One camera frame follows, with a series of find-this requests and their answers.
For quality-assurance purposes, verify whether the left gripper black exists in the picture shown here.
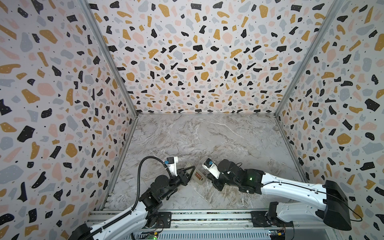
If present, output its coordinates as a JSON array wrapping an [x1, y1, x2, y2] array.
[[159, 165, 194, 201]]

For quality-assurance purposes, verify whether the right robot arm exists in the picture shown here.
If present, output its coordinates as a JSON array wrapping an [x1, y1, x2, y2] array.
[[203, 159, 353, 231]]

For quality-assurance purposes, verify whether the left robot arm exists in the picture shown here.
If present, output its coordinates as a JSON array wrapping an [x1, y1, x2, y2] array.
[[69, 156, 196, 240]]

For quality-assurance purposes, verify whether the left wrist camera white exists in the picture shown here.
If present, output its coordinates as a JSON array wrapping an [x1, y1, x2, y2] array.
[[165, 157, 179, 177]]

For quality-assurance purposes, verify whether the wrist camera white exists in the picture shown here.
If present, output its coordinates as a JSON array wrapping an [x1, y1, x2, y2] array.
[[165, 157, 179, 177], [203, 158, 221, 179]]

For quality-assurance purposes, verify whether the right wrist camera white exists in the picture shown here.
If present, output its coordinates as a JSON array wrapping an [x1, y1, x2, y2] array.
[[203, 158, 221, 179]]

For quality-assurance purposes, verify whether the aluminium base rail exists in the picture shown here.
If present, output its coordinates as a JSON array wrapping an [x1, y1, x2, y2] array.
[[86, 209, 340, 232]]

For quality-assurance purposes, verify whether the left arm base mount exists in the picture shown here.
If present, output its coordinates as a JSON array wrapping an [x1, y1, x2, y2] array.
[[145, 212, 172, 229]]

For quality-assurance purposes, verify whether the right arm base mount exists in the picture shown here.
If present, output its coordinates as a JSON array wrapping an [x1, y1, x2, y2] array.
[[251, 202, 294, 228]]

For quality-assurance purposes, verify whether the perforated cable tray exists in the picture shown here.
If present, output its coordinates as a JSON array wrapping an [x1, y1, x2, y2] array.
[[134, 230, 271, 240]]

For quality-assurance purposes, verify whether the left corner aluminium post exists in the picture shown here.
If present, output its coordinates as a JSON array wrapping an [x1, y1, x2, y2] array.
[[78, 0, 138, 119]]

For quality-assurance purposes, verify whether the corner aluminium post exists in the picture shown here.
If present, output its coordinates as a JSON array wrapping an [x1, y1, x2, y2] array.
[[78, 0, 138, 119], [274, 0, 344, 119]]

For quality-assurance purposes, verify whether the right corner aluminium post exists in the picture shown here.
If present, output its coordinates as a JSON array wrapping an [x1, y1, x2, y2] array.
[[274, 0, 344, 119]]

